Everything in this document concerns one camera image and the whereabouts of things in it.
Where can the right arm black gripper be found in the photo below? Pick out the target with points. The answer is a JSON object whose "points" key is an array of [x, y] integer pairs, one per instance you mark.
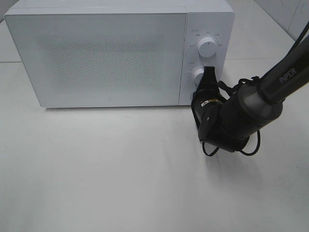
{"points": [[205, 106]]}

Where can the white microwave oven body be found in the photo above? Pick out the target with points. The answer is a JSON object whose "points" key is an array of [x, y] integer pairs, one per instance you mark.
{"points": [[203, 17]]}

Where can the white microwave door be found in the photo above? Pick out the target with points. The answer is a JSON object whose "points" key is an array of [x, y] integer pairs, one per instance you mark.
{"points": [[101, 60]]}

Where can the upper white power knob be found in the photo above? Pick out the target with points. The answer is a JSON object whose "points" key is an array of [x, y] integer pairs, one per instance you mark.
{"points": [[207, 46]]}

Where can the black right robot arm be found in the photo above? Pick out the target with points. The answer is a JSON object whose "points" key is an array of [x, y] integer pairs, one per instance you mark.
{"points": [[226, 117]]}

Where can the white timer knob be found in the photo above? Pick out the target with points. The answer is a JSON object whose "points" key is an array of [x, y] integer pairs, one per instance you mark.
{"points": [[197, 75]]}

